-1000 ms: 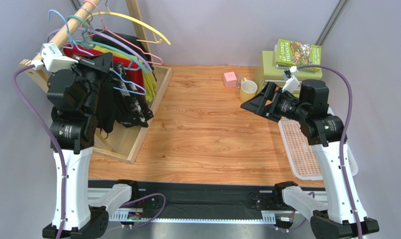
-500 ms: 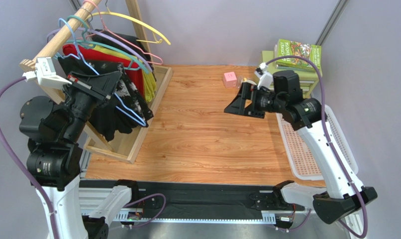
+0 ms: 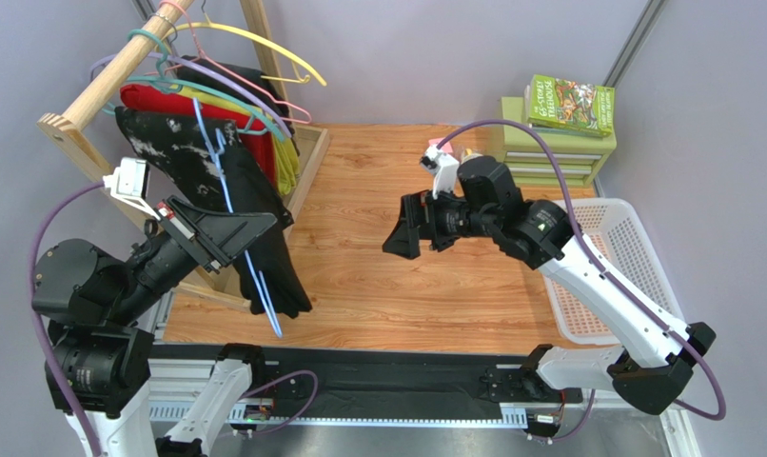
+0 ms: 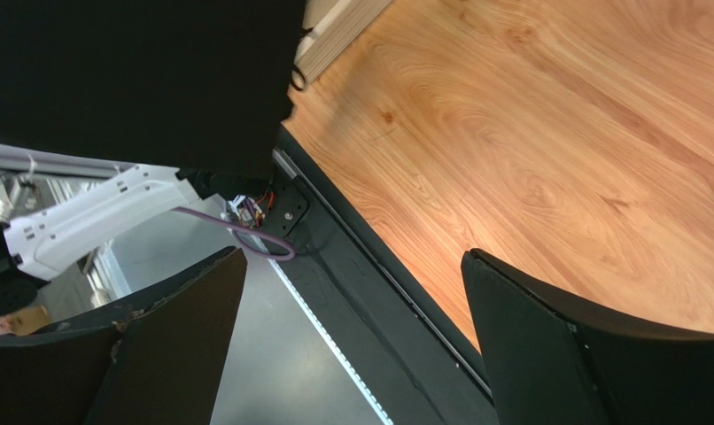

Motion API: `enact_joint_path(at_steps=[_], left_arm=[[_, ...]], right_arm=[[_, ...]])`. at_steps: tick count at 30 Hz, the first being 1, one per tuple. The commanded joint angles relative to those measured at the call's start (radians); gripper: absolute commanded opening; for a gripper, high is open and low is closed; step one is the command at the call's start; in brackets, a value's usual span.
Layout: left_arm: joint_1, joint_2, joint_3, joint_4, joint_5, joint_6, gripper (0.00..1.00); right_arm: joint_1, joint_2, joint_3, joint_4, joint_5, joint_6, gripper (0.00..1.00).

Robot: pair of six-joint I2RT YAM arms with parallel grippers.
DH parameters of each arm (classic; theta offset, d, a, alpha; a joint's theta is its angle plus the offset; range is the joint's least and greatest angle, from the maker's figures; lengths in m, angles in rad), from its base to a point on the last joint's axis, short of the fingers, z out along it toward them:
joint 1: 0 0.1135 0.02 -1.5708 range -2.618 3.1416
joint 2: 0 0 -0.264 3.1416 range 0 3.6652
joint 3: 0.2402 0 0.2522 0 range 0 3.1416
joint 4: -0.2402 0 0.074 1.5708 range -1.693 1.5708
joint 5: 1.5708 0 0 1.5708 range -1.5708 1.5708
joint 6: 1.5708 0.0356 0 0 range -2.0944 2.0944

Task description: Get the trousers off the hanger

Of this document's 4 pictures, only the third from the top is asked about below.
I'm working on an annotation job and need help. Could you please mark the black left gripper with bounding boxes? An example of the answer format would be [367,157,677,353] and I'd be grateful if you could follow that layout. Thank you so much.
[108,191,277,322]

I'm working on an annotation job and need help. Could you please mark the blue wire hanger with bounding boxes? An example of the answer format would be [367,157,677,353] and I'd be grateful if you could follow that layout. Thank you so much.
[192,97,284,339]

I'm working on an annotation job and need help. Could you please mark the black white-patterned trousers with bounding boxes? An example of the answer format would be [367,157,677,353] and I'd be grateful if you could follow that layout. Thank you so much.
[114,107,312,319]

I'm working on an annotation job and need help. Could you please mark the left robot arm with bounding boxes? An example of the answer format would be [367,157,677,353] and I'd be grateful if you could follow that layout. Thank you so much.
[31,197,276,456]

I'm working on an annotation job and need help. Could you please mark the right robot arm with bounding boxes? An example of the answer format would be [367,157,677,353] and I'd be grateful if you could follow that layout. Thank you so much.
[383,151,716,415]

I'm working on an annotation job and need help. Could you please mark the yellow garment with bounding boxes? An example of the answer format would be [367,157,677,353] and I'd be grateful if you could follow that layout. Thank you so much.
[179,87,300,196]

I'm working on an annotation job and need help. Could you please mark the pink cube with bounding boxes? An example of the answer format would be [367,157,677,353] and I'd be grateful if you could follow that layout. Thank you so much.
[428,137,454,154]

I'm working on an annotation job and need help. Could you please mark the yellow mug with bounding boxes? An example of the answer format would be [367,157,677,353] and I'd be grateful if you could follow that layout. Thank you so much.
[462,149,482,162]

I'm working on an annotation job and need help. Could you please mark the wooden clothes rack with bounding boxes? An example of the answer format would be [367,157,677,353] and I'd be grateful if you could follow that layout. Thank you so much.
[36,0,330,313]

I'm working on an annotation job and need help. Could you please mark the red garment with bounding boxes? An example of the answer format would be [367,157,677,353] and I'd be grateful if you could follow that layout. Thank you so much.
[119,84,277,185]

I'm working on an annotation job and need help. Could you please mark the black garment on rack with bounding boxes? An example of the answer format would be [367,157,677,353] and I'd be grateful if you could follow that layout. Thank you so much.
[176,60,290,118]

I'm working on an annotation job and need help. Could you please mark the green comic book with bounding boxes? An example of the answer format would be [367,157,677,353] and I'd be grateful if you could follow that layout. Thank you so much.
[524,74,616,138]

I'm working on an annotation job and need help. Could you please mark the white plastic basket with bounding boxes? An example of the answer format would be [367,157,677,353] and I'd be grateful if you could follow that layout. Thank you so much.
[544,198,684,346]

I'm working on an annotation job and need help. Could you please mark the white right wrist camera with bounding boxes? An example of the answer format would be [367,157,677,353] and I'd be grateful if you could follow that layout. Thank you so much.
[420,145,460,199]

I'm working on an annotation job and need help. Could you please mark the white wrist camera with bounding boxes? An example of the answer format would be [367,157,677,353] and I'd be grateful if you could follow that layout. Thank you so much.
[103,157,158,218]
[420,145,460,199]

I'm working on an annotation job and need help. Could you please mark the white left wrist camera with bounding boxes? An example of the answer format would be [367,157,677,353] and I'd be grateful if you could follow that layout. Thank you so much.
[103,157,158,218]

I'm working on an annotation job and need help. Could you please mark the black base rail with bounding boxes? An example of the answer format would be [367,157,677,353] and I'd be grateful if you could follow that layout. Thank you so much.
[148,344,625,439]

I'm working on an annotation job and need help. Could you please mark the pink wire hanger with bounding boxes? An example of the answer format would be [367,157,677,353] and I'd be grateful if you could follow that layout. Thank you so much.
[180,9,313,125]

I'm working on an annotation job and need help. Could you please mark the yellow wire hanger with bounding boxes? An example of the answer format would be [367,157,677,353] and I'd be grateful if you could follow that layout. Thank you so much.
[176,22,327,87]

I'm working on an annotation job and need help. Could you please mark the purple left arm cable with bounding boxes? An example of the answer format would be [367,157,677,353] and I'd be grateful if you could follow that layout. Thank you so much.
[29,181,106,457]

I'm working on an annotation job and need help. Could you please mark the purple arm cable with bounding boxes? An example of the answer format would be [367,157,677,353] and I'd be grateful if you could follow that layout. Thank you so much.
[29,181,106,457]
[435,119,728,422]

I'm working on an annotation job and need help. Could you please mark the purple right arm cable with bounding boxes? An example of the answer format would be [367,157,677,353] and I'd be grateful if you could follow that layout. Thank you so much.
[435,119,728,422]

